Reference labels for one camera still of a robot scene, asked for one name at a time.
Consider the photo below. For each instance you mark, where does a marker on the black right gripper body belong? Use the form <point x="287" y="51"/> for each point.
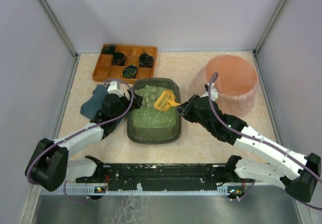
<point x="189" y="106"/>

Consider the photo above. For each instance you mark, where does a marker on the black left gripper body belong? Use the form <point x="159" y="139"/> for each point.
<point x="130" y="99"/>

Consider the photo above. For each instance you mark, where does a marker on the yellow litter scoop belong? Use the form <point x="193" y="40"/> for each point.
<point x="166" y="101"/>

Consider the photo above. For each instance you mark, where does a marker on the dark grey litter box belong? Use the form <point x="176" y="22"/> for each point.
<point x="155" y="135"/>

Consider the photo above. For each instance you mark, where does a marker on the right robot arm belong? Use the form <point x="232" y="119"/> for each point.
<point x="296" y="173"/>

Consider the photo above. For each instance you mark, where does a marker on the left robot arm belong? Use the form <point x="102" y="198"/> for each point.
<point x="50" y="165"/>

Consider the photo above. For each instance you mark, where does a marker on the green cat litter pellets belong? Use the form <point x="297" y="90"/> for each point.
<point x="149" y="117"/>

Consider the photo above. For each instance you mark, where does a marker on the black rolled sock front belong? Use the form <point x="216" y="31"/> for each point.
<point x="130" y="72"/>

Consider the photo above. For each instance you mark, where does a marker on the orange wooden divided tray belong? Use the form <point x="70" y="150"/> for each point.
<point x="104" y="70"/>

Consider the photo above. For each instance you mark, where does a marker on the black rolled sock right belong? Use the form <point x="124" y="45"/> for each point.
<point x="146" y="60"/>

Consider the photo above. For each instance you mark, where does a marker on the black rolled sock middle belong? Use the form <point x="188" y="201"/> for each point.
<point x="118" y="59"/>

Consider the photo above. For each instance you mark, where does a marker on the orange bin with bag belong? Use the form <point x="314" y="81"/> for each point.
<point x="236" y="84"/>

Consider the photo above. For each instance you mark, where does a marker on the dark teal folded cloth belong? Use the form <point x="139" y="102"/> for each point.
<point x="94" y="103"/>

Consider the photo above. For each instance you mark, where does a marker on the black rolled sock back-left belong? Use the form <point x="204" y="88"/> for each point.
<point x="108" y="49"/>

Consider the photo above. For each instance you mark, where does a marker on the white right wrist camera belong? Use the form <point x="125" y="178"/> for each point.
<point x="212" y="90"/>

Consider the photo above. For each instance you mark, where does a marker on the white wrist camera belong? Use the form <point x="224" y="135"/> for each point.
<point x="114" y="87"/>
<point x="212" y="90"/>

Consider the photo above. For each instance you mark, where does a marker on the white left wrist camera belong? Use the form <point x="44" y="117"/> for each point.
<point x="114" y="87"/>

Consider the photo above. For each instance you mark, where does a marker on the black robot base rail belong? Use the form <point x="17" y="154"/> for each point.
<point x="160" y="177"/>

